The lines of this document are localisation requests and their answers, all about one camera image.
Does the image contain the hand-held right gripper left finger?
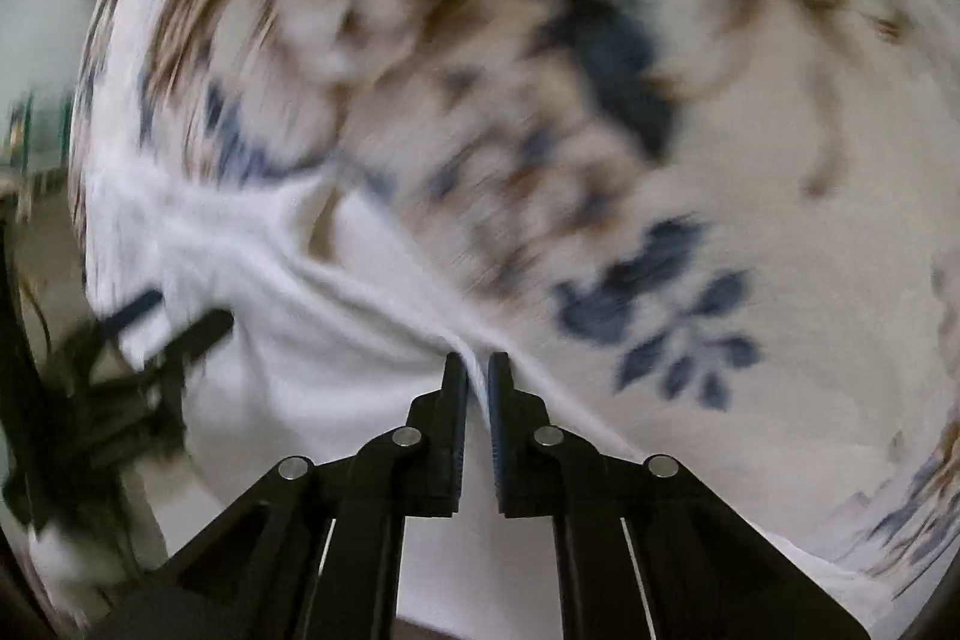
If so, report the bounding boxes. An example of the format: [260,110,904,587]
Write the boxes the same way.
[147,352,470,640]

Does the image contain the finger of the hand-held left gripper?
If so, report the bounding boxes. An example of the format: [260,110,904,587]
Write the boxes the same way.
[99,289,166,338]
[147,308,235,386]

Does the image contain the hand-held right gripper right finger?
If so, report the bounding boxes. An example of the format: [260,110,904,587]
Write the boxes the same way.
[487,352,871,640]

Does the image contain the white pants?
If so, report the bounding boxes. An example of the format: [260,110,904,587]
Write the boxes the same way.
[30,160,923,633]

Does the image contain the floral printed bed sheet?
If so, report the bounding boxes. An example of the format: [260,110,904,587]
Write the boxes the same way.
[67,0,960,603]

